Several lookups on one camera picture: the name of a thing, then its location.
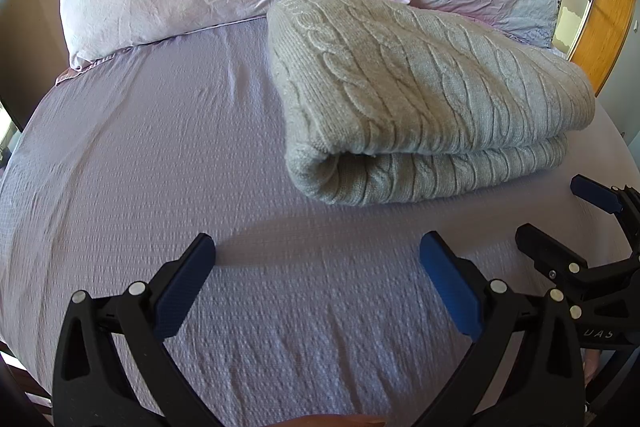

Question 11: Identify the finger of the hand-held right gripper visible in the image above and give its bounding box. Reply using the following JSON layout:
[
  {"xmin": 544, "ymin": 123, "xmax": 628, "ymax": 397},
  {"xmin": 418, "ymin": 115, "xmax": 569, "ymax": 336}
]
[
  {"xmin": 570, "ymin": 174, "xmax": 640, "ymax": 260},
  {"xmin": 515, "ymin": 223, "xmax": 640, "ymax": 295}
]

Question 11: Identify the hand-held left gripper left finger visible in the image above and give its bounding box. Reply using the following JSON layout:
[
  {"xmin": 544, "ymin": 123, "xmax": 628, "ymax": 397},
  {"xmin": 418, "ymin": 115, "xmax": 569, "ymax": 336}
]
[{"xmin": 51, "ymin": 233, "xmax": 217, "ymax": 427}]

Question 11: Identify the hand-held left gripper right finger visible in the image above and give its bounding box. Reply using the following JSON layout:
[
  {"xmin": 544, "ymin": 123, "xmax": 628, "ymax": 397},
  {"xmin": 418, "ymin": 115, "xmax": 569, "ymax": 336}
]
[{"xmin": 419, "ymin": 231, "xmax": 587, "ymax": 427}]

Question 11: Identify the lilac bed sheet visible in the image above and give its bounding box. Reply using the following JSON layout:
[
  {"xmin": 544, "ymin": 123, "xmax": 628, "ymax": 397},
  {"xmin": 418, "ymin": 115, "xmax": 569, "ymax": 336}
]
[{"xmin": 0, "ymin": 13, "xmax": 640, "ymax": 427}]

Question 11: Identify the grey cable knit sweater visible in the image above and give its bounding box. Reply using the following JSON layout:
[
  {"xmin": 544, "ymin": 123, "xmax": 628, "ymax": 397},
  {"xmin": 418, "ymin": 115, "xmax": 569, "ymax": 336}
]
[{"xmin": 266, "ymin": 0, "xmax": 597, "ymax": 208}]

